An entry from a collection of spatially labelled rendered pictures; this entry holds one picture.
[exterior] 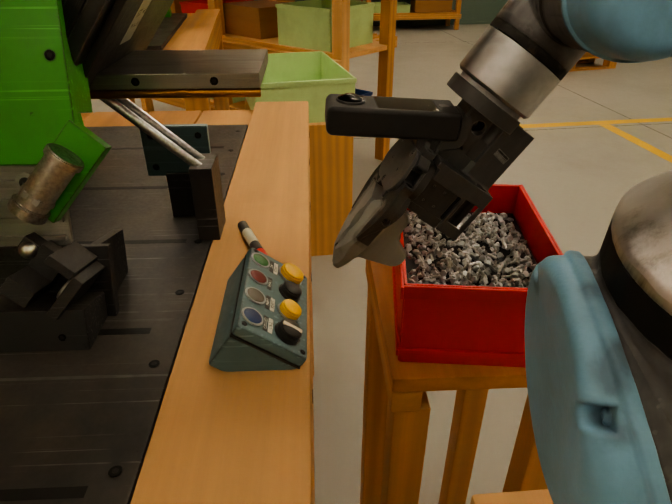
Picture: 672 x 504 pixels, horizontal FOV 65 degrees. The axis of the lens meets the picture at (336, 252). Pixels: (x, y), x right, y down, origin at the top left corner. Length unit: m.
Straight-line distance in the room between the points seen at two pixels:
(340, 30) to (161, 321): 2.54
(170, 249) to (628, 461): 0.65
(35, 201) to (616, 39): 0.50
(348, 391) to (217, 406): 1.28
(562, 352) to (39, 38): 0.54
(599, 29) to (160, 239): 0.62
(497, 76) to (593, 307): 0.29
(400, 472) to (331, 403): 0.94
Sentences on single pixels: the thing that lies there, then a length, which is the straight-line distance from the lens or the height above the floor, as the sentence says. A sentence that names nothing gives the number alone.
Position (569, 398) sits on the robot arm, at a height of 1.13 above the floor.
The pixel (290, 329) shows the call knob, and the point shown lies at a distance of 0.53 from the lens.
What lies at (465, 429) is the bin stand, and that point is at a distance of 1.22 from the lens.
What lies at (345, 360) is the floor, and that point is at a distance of 1.88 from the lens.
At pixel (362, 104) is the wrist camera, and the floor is 1.15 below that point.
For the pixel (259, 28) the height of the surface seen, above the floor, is 0.79.
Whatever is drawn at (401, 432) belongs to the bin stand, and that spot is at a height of 0.70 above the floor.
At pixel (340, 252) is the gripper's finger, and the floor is 1.01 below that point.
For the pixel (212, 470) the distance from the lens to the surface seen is 0.47.
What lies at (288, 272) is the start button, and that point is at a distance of 0.61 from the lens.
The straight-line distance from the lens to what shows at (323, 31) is 3.15.
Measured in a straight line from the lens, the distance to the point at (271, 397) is 0.51.
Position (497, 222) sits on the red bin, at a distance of 0.88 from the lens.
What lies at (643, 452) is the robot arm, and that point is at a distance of 0.20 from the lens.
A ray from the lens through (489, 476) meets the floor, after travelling 1.63.
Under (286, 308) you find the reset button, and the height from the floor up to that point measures 0.94.
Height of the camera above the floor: 1.27
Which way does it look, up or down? 31 degrees down
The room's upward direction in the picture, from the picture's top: straight up
